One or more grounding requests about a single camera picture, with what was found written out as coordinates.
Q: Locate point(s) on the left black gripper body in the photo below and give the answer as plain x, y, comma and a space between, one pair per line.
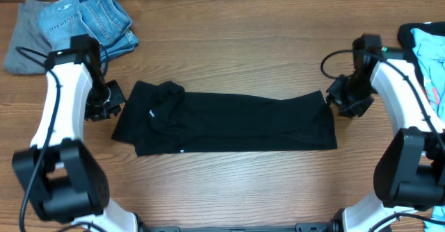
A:
106, 100

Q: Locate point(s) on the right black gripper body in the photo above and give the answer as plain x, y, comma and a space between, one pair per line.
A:
344, 97

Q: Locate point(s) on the black polo shirt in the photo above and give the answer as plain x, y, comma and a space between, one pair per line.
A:
166, 119

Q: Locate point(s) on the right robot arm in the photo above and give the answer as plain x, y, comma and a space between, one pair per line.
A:
409, 178

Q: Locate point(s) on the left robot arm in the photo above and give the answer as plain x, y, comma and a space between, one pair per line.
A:
61, 179

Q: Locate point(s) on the black garment under blue shirt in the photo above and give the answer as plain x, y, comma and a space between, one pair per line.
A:
406, 40

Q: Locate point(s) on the folded blue denim jeans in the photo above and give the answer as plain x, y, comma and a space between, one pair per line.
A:
104, 20

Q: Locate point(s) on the light blue t-shirt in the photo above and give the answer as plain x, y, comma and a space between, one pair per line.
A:
429, 51

